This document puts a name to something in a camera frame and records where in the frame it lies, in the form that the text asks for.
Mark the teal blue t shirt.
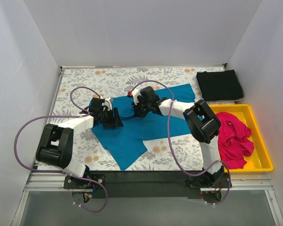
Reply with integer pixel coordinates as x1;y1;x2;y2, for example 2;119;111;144
92;83;195;171

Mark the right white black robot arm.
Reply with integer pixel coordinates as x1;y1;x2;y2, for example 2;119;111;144
127;86;225;187

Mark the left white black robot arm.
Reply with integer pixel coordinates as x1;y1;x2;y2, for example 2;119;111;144
36;97;123;188

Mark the floral patterned table mat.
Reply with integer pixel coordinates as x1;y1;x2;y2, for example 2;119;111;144
37;66;236;171

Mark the folded black t shirt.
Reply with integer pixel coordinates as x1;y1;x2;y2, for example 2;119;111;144
196;70;244;101

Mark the magenta pink t shirt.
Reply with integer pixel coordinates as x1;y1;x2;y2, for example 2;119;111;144
216;112;254;170

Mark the yellow plastic tray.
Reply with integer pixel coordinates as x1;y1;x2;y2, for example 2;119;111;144
210;104;274;173

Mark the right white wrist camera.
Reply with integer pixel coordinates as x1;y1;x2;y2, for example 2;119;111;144
127;89;141;105

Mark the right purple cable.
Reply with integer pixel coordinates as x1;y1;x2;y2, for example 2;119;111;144
129;80;233;206

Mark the purple cable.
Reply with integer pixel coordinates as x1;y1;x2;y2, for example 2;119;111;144
129;80;233;206
13;87;108;212

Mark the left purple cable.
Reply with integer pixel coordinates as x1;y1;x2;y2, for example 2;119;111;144
13;87;108;212

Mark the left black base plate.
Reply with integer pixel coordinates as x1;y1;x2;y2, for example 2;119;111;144
63;173;106;189

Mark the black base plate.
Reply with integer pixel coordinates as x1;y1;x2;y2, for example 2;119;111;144
63;173;106;189
185;172;232;189

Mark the aluminium frame rail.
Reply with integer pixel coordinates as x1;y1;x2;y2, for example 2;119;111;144
24;172;274;191

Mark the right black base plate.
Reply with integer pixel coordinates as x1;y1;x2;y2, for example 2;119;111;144
185;172;232;189

